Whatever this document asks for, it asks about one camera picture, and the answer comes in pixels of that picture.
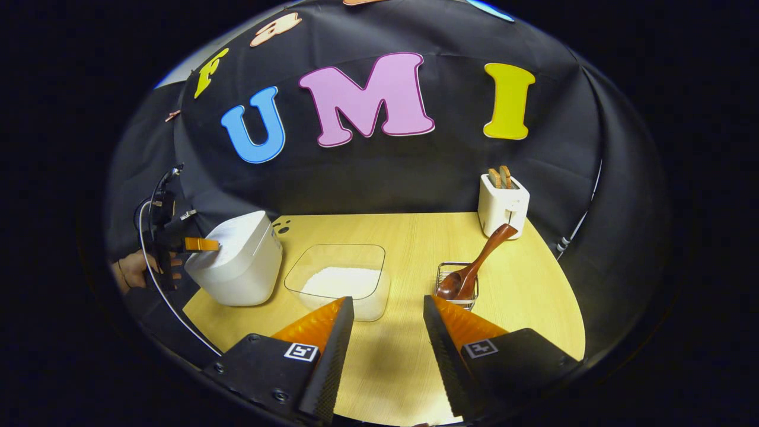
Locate clear plastic box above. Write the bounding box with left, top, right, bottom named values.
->
left=284, top=244, right=392, bottom=323

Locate white uncooked rice heap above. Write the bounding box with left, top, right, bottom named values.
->
left=299, top=267, right=383, bottom=321

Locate white wall cable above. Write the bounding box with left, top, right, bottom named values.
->
left=556, top=159, right=604, bottom=257

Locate white rice cooker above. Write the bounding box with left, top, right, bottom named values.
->
left=184, top=211, right=283, bottom=307

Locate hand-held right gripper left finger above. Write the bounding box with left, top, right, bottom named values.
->
left=205, top=297, right=355, bottom=425

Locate metal wire chopstick holder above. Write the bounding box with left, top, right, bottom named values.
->
left=436, top=262, right=480, bottom=311

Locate brown wooden spoon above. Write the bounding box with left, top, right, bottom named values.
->
left=437, top=224, right=518, bottom=301

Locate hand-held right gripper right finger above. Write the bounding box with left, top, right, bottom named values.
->
left=423, top=295, right=579, bottom=419

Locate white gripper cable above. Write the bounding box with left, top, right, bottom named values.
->
left=137, top=200, right=224, bottom=357

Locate white toaster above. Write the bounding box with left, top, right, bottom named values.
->
left=477, top=174, right=530, bottom=240

